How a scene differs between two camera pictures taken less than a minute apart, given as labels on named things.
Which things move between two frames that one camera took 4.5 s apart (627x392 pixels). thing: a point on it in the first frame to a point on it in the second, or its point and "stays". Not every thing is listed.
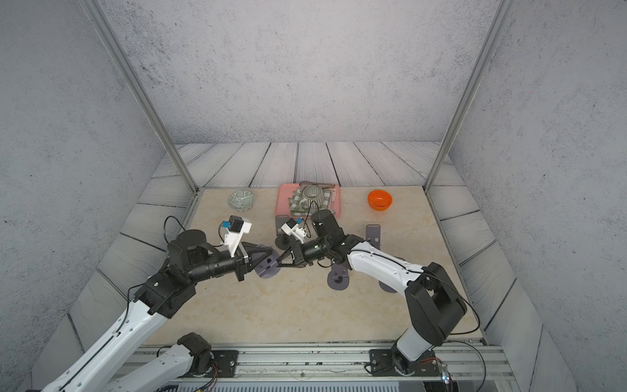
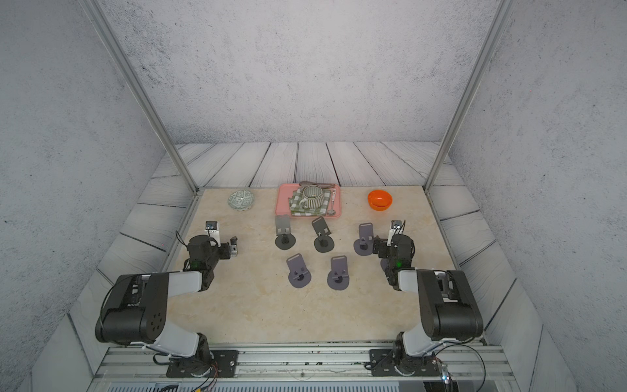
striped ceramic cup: [313, 198] stays
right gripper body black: [313, 251] to [384, 250]
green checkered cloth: [296, 210] stays
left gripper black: [248, 266] to [225, 252]
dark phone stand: [283, 241] stays
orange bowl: [380, 200] stays
